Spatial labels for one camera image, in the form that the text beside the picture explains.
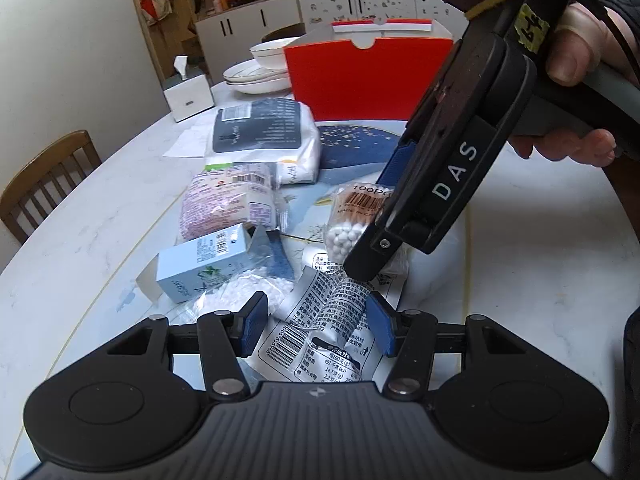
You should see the white barcode plastic packet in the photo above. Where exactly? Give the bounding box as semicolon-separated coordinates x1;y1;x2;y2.
257;310;383;387

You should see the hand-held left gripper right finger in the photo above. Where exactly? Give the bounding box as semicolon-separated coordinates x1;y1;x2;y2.
366;292;528;402

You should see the dark wooden chair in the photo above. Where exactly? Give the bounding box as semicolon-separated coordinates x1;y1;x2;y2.
260;24;307;44

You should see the white plate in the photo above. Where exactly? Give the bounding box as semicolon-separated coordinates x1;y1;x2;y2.
222;58;294;96

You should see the navy and white packet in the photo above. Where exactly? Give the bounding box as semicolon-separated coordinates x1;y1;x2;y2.
205;99;321;187

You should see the person's right hand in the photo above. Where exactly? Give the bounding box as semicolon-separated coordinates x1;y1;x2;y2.
509;2;640;166

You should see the cotton swab bag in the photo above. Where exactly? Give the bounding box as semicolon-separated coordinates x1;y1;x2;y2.
175;269;297;332
324;182;407;277

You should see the white fridge with magnets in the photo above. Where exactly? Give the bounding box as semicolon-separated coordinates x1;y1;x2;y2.
298;0;452;37

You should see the red and white bag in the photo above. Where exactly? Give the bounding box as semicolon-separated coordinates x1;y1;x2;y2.
140;0;174;26

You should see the white paper napkin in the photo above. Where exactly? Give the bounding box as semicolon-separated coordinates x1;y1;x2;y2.
162;110;221;159

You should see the red cardboard box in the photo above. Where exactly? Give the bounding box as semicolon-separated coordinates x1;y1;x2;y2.
284;18;455;122

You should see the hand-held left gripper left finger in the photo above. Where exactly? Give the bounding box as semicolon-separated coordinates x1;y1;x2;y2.
107;291;268;402

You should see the cream wall cabinet unit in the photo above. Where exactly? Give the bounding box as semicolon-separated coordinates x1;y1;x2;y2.
125;0;401;88

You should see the green and white tissue box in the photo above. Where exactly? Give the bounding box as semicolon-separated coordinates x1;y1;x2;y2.
163;56;215;123

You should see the white bowl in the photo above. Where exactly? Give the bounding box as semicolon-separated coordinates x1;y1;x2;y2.
249;37;302;69

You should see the wooden dining chair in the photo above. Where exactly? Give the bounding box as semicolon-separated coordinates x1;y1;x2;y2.
0;130;103;246

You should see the light blue small carton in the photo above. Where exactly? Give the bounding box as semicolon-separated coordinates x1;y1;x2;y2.
137;223;271;304

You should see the pink printed packet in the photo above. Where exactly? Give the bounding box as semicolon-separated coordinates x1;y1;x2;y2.
179;162;289;242

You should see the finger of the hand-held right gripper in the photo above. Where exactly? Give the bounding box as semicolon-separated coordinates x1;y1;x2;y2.
342;210;407;282
376;141;417;202

